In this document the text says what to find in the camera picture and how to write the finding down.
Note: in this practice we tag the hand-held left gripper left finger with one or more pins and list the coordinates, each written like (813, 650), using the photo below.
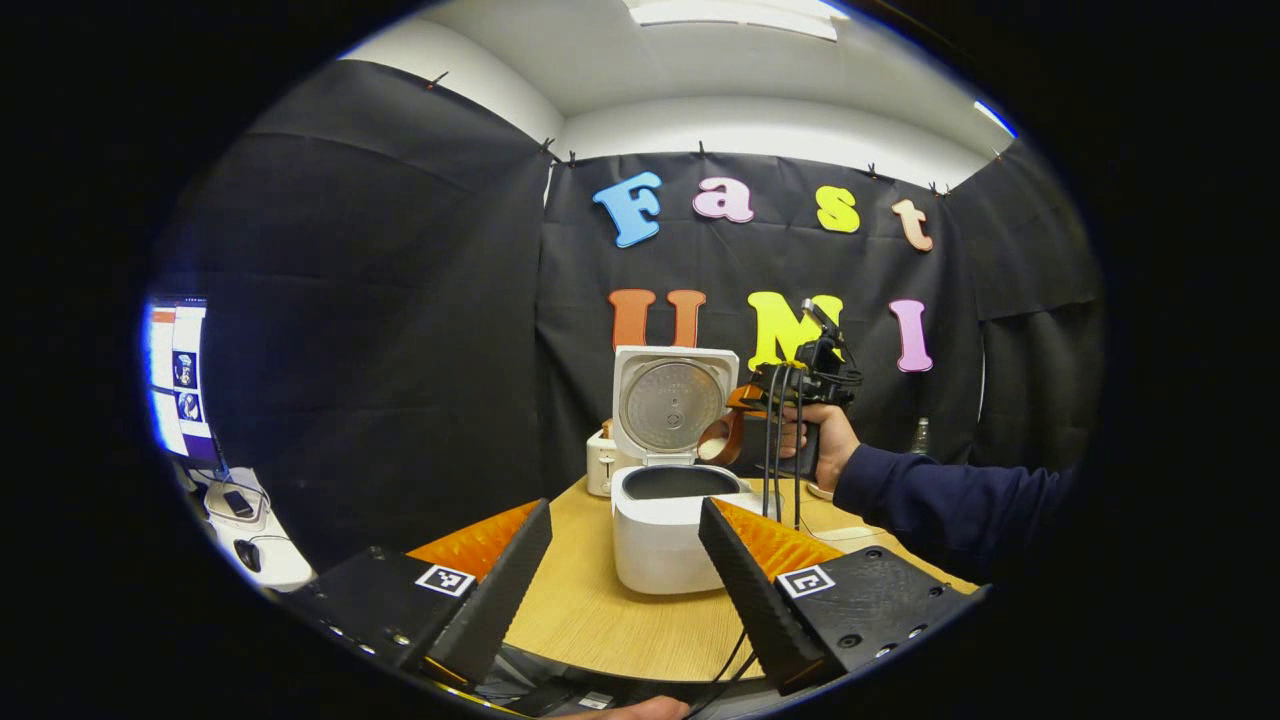
(490, 610)

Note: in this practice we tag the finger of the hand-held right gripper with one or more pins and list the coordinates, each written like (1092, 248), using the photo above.
(750, 399)

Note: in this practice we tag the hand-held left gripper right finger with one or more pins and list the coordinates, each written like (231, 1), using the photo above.
(755, 590)

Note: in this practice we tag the brown wooden spoon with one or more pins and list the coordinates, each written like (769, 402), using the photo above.
(735, 435)

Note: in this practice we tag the white rice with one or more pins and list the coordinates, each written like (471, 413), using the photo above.
(712, 450)

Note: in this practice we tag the white rice cooker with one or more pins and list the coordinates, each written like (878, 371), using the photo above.
(660, 540)

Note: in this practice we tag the clear plastic water bottle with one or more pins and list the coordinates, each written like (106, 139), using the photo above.
(920, 440)

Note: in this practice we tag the white toaster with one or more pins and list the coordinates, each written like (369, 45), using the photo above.
(600, 465)

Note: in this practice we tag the white side desk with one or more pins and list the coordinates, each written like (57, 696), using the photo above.
(255, 540)

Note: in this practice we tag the black computer mouse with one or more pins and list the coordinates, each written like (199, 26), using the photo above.
(248, 556)

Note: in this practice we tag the black smartphone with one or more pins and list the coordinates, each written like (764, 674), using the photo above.
(238, 503)

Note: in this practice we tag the black backdrop cloth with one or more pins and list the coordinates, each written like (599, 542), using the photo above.
(400, 350)

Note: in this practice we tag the long ceiling light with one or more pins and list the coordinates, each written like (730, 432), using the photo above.
(740, 12)

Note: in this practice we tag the computer monitor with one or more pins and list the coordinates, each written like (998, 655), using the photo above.
(180, 380)

